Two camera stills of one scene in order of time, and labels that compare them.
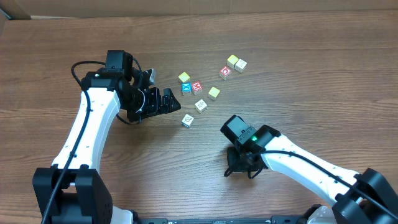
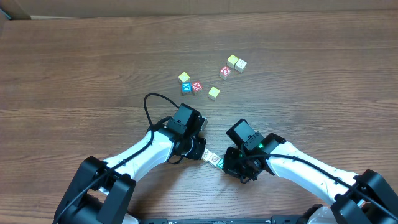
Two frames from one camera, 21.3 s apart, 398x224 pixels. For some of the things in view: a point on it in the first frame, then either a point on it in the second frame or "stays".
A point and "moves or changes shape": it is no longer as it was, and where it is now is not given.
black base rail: x=286 y=219 stays
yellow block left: x=183 y=76 stays
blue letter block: x=186 y=88 stays
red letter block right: x=224 y=73 stays
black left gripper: x=156 y=101 → x=199 y=149
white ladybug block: x=201 y=106 → x=206 y=155
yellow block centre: x=213 y=93 stays
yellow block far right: x=232 y=60 stays
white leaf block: x=188 y=121 moves or changes shape
